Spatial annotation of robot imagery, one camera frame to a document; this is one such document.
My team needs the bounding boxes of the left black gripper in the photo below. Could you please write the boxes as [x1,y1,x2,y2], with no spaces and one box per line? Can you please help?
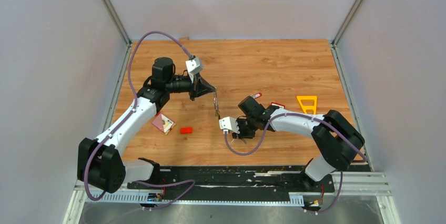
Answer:
[166,72,216,101]

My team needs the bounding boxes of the metal keyring with keys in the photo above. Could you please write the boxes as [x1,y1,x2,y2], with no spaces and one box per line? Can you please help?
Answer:
[213,91,221,119]

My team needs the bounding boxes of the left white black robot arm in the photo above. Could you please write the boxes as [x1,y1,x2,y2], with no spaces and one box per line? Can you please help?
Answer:
[77,56,216,193]

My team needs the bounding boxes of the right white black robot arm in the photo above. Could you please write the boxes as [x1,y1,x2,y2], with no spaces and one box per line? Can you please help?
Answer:
[232,96,367,191]

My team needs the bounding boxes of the key with red tag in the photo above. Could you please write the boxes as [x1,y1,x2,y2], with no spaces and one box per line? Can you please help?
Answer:
[252,93,262,99]

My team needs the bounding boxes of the red white grid block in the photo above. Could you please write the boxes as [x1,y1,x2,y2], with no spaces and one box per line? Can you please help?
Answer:
[271,102,285,109]

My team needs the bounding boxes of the red rectangular block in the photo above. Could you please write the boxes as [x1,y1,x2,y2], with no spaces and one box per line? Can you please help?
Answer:
[180,127,193,134]

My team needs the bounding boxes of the pink picture card block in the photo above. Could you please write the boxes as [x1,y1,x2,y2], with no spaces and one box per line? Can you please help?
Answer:
[151,113,176,135]

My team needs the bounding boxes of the yellow plastic triangle piece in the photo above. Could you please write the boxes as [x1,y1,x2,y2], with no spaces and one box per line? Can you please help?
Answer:
[296,95,318,115]

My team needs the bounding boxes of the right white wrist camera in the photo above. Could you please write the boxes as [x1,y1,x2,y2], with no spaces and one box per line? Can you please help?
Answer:
[219,117,240,134]

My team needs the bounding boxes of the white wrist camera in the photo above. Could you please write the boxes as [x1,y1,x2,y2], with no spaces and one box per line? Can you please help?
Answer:
[185,56,204,76]
[219,117,240,134]

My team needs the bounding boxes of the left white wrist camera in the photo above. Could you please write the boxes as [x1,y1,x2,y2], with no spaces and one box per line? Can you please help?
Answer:
[185,56,204,76]

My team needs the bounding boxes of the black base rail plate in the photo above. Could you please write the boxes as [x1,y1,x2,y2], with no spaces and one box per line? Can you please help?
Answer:
[146,165,335,201]

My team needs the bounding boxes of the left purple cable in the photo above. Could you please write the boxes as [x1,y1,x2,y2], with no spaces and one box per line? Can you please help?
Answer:
[83,31,197,212]

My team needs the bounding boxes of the white slotted cable duct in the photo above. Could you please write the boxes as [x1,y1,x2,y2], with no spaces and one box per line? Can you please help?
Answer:
[99,190,305,207]

